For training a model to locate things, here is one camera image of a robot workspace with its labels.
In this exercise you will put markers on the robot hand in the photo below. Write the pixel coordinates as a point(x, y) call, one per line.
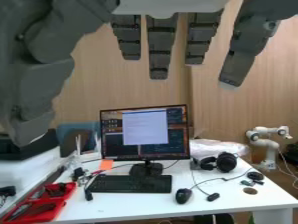
point(40, 50)

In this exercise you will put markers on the computer monitor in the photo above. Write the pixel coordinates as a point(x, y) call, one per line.
point(144, 133)

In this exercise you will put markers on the orange sticky note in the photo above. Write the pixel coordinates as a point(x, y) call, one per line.
point(105, 164)

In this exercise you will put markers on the red tray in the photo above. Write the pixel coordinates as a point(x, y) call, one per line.
point(33, 209)
point(60, 190)

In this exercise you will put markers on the small black device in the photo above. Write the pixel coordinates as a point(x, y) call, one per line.
point(88, 195)

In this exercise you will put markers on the black keyboard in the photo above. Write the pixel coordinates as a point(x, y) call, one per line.
point(128, 184)

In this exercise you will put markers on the white desk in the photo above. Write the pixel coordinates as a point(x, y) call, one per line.
point(133, 210)

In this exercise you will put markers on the black headphones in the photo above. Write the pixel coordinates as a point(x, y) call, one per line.
point(226, 162)

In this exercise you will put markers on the black mouse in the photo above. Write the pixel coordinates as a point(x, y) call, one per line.
point(183, 196)

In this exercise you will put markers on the small white jointed device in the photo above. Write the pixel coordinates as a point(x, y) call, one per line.
point(265, 141)

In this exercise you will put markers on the small black dongle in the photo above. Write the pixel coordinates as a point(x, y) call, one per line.
point(213, 196)

